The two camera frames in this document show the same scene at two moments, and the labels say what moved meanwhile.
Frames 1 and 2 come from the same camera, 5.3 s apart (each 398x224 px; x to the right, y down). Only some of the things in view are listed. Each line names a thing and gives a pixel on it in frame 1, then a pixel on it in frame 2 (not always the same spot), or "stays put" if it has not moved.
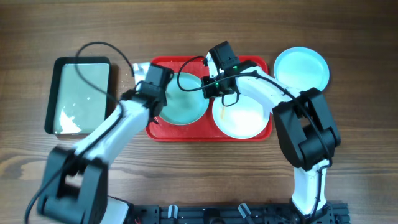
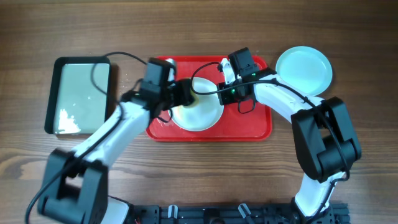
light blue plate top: x=185 y=107 -> x=305 y=68
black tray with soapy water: x=72 y=106 stays put
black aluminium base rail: x=329 y=213 stays put
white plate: x=244 y=119 -> x=208 y=112
